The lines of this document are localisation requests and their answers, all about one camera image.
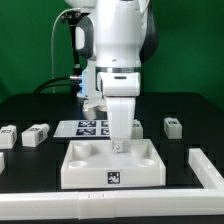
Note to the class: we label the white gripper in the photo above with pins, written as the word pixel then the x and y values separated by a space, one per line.
pixel 120 115

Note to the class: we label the white square tabletop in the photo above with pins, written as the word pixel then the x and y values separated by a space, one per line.
pixel 94 164

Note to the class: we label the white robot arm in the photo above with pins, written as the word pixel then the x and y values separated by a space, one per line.
pixel 115 37

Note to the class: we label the white marker sheet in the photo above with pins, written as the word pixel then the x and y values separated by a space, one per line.
pixel 82 128

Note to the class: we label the white L-shaped fence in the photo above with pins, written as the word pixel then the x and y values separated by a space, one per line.
pixel 206 200

